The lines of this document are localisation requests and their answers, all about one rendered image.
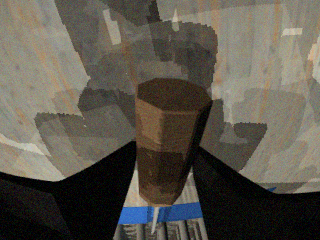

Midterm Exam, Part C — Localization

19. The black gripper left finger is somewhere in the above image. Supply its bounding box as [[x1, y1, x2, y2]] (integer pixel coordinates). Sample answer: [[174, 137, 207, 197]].
[[0, 140, 137, 240]]

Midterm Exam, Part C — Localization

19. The blue flat strip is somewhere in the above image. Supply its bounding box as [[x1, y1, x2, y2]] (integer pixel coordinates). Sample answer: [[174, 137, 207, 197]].
[[117, 203, 203, 224]]

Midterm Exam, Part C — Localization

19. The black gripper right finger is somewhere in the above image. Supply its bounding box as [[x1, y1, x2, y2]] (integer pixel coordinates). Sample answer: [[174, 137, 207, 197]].
[[192, 145, 320, 240]]

